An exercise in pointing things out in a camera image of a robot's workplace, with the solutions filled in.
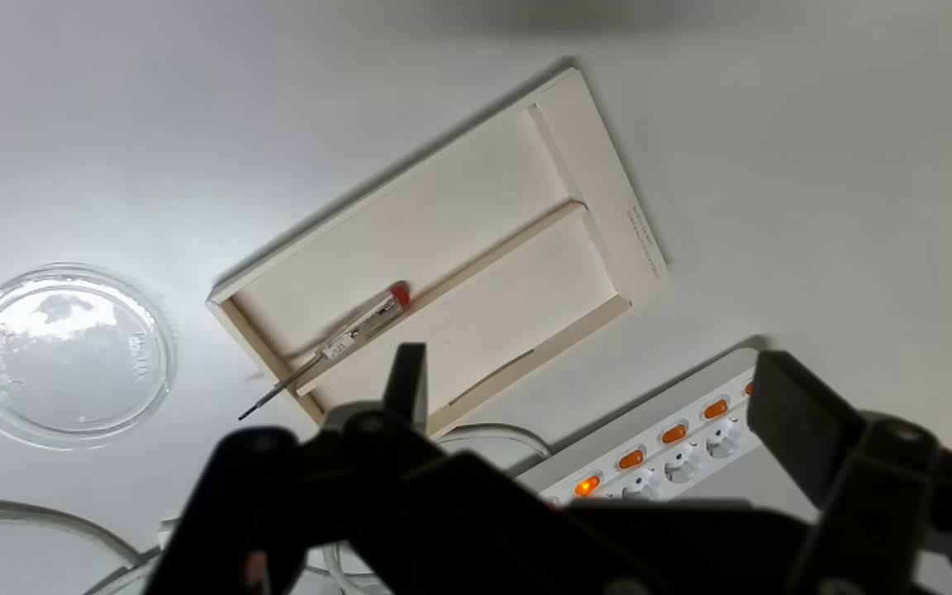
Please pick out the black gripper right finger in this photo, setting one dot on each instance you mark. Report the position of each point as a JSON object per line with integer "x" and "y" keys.
{"x": 802, "y": 426}

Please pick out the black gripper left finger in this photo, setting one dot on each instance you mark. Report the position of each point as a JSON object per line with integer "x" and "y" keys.
{"x": 407, "y": 386}

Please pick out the light wooden tray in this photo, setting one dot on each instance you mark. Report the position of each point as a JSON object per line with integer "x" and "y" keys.
{"x": 478, "y": 220}

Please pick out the white power strip orange switches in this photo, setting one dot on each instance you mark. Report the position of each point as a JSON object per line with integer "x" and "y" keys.
{"x": 708, "y": 466}

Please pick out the clear plastic dish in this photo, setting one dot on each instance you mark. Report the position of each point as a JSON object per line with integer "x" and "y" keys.
{"x": 67, "y": 352}

